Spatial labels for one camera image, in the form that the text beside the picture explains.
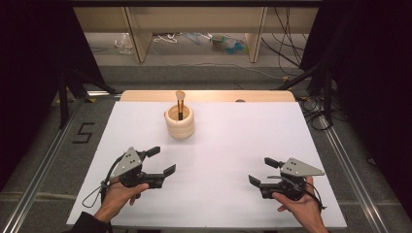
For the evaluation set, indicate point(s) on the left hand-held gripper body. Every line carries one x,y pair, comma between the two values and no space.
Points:
128,165

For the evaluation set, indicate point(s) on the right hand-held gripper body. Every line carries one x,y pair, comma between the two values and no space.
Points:
298,168

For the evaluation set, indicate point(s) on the ringed wooden brush holder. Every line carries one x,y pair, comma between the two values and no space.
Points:
180,126

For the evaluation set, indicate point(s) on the person's left hand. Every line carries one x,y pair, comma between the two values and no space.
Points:
118,199

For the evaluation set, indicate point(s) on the person's right hand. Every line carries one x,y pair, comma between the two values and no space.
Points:
302,207

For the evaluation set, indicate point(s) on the white table mat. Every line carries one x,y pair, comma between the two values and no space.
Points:
213,181

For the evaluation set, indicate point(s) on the black metal stand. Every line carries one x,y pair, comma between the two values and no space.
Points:
327,90
64,97

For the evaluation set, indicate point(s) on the light wooden table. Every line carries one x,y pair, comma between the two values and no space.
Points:
220,95

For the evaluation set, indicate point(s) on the clear plastic bag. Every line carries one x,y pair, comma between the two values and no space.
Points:
124,43

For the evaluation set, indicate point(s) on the light wooden shelf unit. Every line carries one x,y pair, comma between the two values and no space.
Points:
139,35

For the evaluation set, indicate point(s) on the dark curtain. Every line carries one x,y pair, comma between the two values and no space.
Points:
29,81
375,81

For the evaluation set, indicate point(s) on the colourful plastic packet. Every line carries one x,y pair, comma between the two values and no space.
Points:
230,45

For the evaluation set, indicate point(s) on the metal floor rail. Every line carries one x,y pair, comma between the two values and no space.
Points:
353,181
39,181

